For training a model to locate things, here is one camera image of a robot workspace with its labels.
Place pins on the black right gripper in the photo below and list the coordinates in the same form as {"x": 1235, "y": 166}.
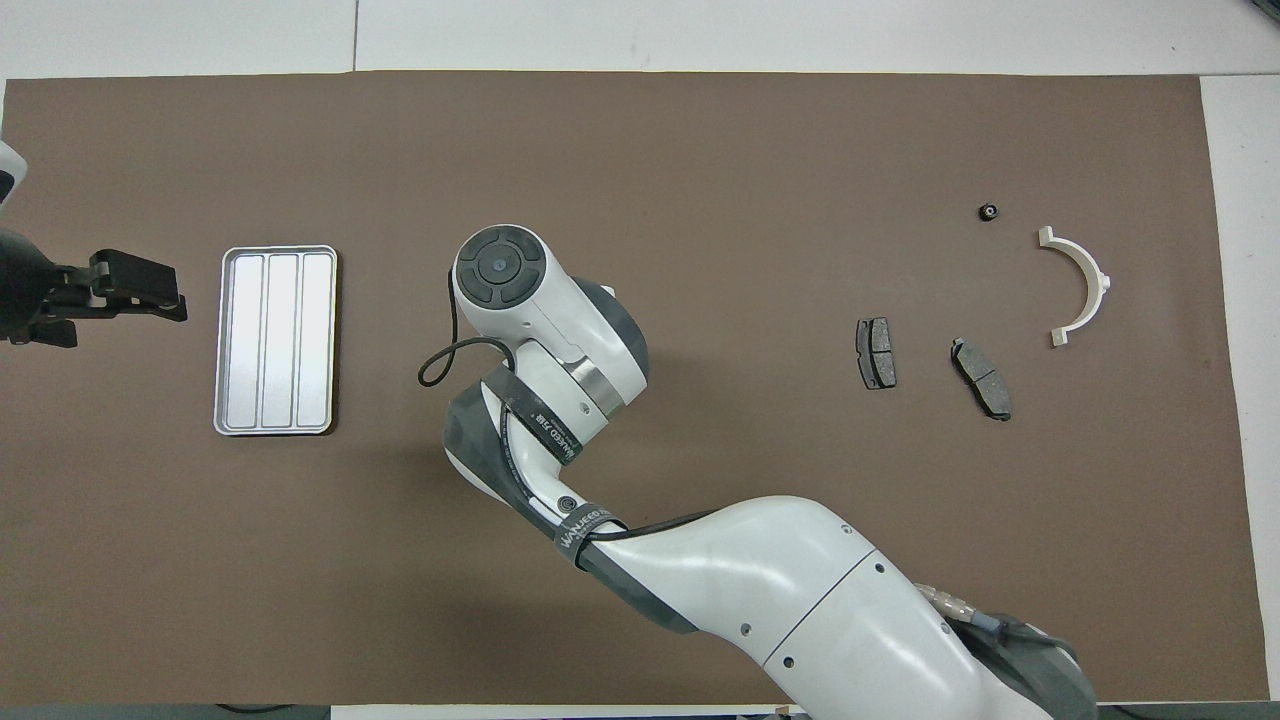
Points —
{"x": 30, "y": 295}

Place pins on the silver metal tray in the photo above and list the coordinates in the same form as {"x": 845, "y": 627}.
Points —
{"x": 275, "y": 340}

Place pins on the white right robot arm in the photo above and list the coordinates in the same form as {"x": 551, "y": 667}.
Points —
{"x": 800, "y": 600}

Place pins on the dark grey curved brake pad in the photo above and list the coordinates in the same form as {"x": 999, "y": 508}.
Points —
{"x": 982, "y": 378}

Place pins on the white curved plastic bracket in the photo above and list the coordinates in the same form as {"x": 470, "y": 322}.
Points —
{"x": 1092, "y": 275}

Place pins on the brown table mat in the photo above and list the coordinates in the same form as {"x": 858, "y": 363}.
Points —
{"x": 700, "y": 150}

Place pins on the dark grey rectangular brake pad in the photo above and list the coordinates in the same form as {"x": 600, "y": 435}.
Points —
{"x": 876, "y": 353}

